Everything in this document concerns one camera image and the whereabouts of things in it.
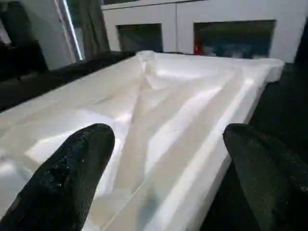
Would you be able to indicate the grey curtain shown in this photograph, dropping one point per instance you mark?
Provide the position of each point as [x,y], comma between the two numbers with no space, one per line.
[93,29]

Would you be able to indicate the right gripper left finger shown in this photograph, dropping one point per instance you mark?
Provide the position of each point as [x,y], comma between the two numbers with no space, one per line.
[60,187]

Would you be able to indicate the black mat cover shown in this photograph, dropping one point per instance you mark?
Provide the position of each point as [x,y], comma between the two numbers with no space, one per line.
[284,96]

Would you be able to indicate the white plastic table top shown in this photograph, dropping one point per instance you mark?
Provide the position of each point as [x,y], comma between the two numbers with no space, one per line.
[156,108]

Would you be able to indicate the white cabinet with glass doors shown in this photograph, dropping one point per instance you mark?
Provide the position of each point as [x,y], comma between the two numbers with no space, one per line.
[178,31]

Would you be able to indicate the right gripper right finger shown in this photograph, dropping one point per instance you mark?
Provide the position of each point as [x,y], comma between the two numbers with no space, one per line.
[269,183]

